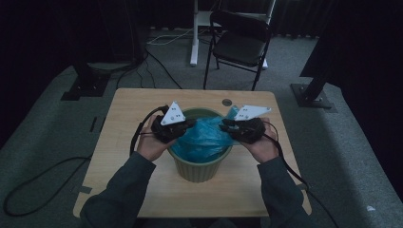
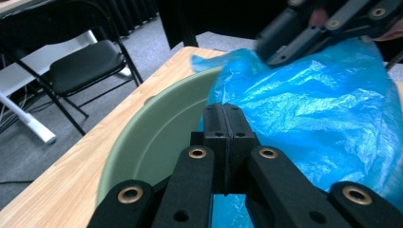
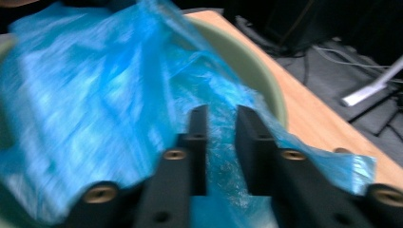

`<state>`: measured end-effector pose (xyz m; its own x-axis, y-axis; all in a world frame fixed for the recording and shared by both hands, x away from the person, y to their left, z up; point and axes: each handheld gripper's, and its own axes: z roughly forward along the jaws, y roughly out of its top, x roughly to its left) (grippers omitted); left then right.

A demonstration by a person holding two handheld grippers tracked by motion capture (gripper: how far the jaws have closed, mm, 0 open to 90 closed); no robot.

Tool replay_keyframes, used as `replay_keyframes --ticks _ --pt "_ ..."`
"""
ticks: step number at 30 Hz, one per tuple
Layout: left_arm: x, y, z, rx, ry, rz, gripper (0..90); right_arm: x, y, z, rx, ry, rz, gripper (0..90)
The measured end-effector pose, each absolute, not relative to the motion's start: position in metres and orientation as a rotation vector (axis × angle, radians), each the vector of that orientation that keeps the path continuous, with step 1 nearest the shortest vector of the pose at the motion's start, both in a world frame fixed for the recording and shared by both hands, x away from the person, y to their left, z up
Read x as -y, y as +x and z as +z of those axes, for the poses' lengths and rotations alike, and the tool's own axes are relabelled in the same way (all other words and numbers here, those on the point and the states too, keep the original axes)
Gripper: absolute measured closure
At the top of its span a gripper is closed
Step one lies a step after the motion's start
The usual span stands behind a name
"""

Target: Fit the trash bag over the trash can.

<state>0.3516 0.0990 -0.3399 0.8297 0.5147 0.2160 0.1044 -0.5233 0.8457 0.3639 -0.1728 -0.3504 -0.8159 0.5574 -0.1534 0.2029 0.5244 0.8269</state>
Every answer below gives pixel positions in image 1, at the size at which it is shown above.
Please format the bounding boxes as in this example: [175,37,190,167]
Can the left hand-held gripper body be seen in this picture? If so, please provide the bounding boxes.
[150,101,188,144]

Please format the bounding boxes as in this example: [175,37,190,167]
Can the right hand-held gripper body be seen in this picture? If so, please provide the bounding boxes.
[230,104,273,144]

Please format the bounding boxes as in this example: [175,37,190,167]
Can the blue plastic trash bag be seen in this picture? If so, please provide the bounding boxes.
[170,105,240,164]

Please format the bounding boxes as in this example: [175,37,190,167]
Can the green plastic trash bin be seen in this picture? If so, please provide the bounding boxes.
[166,107,234,183]

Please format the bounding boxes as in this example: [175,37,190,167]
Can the person's left hand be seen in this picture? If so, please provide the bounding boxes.
[136,113,177,162]

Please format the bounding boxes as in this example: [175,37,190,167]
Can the person's right hand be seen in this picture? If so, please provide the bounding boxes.
[239,117,280,164]

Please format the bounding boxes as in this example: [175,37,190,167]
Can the black stand base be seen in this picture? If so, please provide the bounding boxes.
[60,61,110,102]
[290,75,335,110]

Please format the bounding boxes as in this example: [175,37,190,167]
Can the black folding chair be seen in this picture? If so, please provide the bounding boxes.
[202,9,274,92]

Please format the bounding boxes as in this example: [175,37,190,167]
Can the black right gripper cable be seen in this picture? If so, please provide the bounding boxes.
[261,121,340,228]

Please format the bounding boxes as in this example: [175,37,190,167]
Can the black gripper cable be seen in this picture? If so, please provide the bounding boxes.
[3,105,169,218]
[261,121,340,228]

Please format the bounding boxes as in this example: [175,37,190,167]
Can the black floor cables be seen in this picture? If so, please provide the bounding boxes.
[115,47,183,90]

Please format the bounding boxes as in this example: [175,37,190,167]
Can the white floor cable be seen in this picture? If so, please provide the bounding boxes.
[146,28,195,46]

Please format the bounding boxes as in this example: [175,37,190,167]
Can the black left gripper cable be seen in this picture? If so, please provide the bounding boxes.
[3,105,169,218]

